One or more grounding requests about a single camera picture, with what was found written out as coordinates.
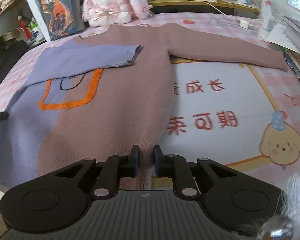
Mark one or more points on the round metal tin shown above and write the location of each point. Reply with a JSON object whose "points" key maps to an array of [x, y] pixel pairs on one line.
{"points": [[10, 36]]}

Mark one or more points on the white charger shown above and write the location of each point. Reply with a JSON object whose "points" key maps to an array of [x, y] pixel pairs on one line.
{"points": [[245, 23]]}

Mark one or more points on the pink checkered printed desk mat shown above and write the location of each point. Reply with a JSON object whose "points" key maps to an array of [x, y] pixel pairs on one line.
{"points": [[227, 100]]}

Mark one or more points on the white bottles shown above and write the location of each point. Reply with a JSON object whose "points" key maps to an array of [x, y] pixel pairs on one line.
{"points": [[266, 25]]}

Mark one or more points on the grey fluffy charm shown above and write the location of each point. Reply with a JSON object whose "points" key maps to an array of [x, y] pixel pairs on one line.
{"points": [[277, 227]]}

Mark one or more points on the pile of books and papers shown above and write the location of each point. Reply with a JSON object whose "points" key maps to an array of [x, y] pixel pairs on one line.
{"points": [[297, 55]]}

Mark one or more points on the white and pink plush bunny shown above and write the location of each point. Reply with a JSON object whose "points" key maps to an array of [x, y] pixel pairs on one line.
{"points": [[110, 0]]}

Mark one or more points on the book with fiery cover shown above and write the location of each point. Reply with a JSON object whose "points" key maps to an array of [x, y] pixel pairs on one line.
{"points": [[60, 12]]}

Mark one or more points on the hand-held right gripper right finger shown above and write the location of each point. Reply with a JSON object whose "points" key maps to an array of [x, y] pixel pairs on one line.
{"points": [[157, 162]]}

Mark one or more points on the purple and pink sweater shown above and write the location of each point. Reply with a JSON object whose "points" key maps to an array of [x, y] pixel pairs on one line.
{"points": [[115, 105]]}

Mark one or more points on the white jar with blue label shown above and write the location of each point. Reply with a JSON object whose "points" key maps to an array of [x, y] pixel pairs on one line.
{"points": [[37, 33]]}

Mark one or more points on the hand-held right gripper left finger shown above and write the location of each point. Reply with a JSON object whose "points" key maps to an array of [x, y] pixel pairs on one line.
{"points": [[135, 161]]}

